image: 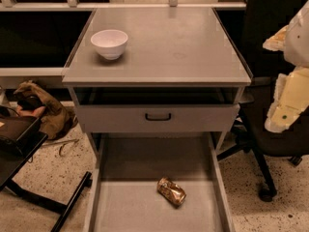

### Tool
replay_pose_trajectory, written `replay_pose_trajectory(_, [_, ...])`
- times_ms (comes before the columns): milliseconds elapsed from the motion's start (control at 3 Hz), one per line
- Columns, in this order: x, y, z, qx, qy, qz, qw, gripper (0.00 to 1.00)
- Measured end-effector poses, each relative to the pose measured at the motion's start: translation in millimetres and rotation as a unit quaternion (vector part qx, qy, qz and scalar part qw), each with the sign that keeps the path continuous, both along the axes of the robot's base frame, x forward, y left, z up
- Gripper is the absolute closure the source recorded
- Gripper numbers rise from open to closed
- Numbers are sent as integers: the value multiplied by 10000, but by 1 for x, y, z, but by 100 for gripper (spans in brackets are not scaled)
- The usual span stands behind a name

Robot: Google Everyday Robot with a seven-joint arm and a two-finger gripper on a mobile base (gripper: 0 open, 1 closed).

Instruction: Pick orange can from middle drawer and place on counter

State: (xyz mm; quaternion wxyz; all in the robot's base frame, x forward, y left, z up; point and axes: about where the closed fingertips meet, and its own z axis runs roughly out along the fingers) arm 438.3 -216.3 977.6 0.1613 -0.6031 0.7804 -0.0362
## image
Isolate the grey upper drawer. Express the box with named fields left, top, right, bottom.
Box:
left=75, top=105, right=239, bottom=133

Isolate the black side table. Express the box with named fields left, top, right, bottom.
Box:
left=0, top=134, right=93, bottom=232

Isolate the black box on table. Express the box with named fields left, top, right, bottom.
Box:
left=0, top=115, right=41, bottom=157

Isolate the brown bag on floor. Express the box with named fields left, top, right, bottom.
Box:
left=14, top=81, right=74, bottom=140

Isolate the black drawer handle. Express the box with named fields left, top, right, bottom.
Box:
left=145, top=113, right=172, bottom=122

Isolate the grey open middle drawer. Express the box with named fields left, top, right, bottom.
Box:
left=82, top=134, right=236, bottom=232

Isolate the grey drawer cabinet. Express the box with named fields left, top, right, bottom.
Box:
left=63, top=7, right=251, bottom=149

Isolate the white ceramic bowl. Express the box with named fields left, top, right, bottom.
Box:
left=91, top=29, right=128, bottom=60

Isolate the crushed orange soda can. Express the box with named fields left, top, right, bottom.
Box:
left=157, top=177, right=186, bottom=207

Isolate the black office chair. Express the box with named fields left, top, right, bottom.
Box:
left=217, top=74, right=309, bottom=202

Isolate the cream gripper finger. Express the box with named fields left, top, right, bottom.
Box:
left=263, top=26, right=288, bottom=51
left=265, top=67, right=309, bottom=133

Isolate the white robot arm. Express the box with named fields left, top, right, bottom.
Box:
left=263, top=1, right=309, bottom=133

